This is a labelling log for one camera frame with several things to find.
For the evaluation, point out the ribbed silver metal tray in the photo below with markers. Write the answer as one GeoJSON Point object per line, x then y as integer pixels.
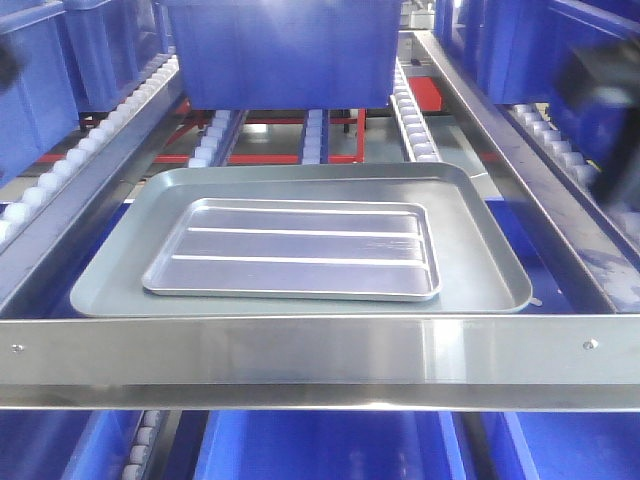
{"type": "Point", "coordinates": [309, 249]}

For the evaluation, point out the large grey metal tray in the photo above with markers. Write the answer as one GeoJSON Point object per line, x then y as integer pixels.
{"type": "Point", "coordinates": [480, 271]}

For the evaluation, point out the blue bin below shelf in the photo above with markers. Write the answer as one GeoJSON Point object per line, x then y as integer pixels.
{"type": "Point", "coordinates": [323, 444]}

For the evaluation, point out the right shelf front bar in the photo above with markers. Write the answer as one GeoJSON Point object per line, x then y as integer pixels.
{"type": "Point", "coordinates": [451, 362]}

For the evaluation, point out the large blue crate on rollers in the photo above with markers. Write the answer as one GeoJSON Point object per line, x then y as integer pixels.
{"type": "Point", "coordinates": [281, 55]}

